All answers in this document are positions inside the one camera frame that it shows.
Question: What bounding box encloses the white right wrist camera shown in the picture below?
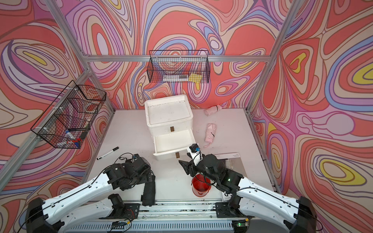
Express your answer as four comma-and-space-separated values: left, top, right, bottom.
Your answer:
188, 143, 203, 166

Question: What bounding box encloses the white LOVER book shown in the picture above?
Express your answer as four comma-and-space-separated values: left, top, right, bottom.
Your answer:
216, 152, 240, 202

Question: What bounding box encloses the white drawer cabinet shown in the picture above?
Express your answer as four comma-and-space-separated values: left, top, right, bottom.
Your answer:
145, 95, 193, 137

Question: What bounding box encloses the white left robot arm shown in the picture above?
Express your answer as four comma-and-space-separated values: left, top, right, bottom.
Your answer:
24, 157, 155, 233

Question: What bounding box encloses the black wire basket left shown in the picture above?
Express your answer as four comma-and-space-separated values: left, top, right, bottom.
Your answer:
31, 81, 107, 149

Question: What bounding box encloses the black umbrella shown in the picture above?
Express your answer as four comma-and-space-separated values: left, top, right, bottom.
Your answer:
141, 174, 156, 206

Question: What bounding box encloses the red metal bucket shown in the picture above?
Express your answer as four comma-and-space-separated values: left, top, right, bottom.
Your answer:
191, 174, 212, 198

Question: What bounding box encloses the yellow item in basket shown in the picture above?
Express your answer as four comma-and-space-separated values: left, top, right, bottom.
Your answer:
188, 73, 203, 83

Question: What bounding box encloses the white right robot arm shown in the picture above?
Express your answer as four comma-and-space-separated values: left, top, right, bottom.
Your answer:
179, 154, 319, 233

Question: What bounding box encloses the black wire basket back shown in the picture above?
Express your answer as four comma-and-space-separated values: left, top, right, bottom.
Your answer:
147, 49, 211, 83

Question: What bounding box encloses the black wire basket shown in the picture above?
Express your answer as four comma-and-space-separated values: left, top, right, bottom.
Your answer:
31, 81, 107, 149
147, 49, 211, 83

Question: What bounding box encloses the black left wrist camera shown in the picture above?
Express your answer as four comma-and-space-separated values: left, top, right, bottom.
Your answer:
126, 154, 140, 163

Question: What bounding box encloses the white drawer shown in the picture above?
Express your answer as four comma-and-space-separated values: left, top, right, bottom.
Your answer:
153, 129, 196, 161

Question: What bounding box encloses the black white marker pen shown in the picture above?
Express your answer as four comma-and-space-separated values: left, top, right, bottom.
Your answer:
96, 147, 119, 160

